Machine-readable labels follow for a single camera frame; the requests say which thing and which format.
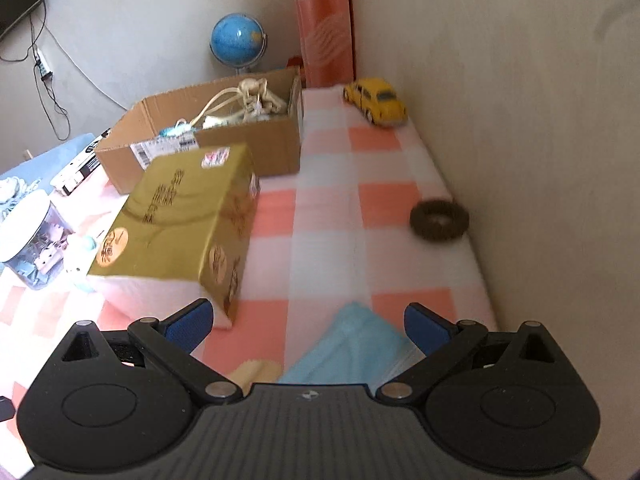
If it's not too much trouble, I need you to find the light blue cloth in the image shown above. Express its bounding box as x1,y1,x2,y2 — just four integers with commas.
279,302,424,391

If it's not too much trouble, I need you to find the beige cloth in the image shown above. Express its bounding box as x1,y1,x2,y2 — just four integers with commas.
227,360,283,396

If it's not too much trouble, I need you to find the dark brown hair scrunchie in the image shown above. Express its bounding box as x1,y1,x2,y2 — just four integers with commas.
409,200,470,243

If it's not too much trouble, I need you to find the gold tissue paper pack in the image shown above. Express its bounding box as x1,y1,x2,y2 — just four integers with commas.
86,144,259,328

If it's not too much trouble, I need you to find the pink checkered tablecloth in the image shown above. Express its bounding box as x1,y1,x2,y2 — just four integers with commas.
0,84,499,478

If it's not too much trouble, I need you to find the clear jar white lid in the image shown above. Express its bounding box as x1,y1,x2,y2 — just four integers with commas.
1,190,74,290

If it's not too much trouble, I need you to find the black white flat box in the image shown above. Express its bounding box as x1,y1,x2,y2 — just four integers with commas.
50,129,111,196

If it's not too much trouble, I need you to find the brown cardboard box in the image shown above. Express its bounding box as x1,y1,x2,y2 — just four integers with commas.
94,67,304,194

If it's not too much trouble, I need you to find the yellow toy car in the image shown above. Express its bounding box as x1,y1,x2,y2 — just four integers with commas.
342,77,408,128

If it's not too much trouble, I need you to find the white power strip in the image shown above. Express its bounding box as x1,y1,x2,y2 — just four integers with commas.
32,47,53,81

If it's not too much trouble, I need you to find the blue desk globe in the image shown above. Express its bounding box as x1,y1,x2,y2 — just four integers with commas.
209,13,268,74

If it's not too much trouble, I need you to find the pink orange curtain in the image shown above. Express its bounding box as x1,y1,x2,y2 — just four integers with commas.
294,0,355,88

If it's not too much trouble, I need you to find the beige drawstring pouch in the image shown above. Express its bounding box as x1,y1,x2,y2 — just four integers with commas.
238,78,288,116

